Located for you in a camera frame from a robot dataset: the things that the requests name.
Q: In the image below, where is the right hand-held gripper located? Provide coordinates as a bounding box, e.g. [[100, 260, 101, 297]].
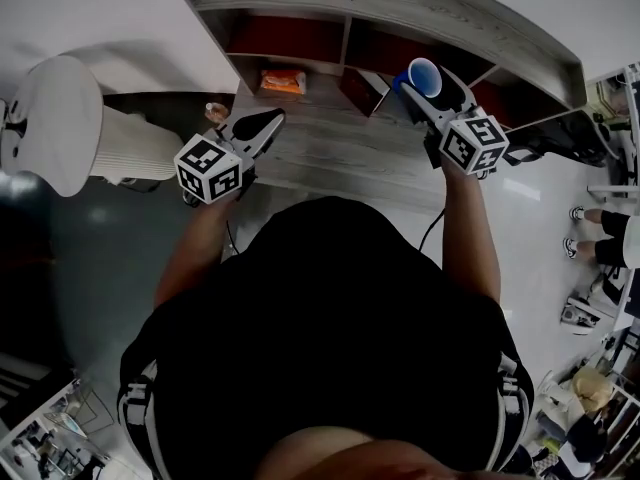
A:
[[399, 66, 511, 178]]

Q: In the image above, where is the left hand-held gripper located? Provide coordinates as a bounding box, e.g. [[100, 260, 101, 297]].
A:
[[172, 108, 287, 206]]

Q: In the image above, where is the blue cup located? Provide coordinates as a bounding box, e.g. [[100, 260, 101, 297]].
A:
[[392, 56, 446, 101]]

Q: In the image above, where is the grey wooden shelf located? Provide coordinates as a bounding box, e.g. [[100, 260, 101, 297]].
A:
[[182, 0, 587, 134]]

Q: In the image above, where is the person's left forearm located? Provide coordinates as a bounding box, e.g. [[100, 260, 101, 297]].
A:
[[152, 198, 242, 312]]

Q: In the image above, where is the person's right forearm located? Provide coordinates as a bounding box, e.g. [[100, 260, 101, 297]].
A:
[[439, 165, 503, 305]]

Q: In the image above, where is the clear plastic bottle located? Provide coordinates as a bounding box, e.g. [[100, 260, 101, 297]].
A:
[[203, 101, 231, 124]]

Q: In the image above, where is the orange packet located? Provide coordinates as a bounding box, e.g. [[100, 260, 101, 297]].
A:
[[258, 69, 307, 97]]

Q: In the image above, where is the dark red box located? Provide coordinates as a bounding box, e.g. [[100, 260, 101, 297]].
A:
[[339, 65, 391, 118]]

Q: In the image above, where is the black backpack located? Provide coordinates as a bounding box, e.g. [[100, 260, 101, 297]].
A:
[[504, 110, 612, 169]]

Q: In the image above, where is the person's black striped shirt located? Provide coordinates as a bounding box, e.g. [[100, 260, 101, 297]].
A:
[[117, 195, 535, 474]]

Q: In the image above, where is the white office chair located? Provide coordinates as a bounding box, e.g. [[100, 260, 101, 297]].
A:
[[0, 53, 186, 198]]

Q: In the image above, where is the small white appliance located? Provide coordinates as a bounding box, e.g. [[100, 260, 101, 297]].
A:
[[559, 295, 601, 337]]

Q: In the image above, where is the brown paper bag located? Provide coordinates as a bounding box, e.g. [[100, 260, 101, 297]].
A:
[[572, 367, 614, 412]]

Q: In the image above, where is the cluttered white table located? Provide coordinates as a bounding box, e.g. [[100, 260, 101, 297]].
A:
[[0, 377, 114, 480]]

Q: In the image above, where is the black cable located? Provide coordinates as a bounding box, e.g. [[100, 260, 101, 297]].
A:
[[418, 207, 447, 252]]

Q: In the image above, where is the white desk frame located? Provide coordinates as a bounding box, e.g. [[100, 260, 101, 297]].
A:
[[585, 62, 640, 204]]

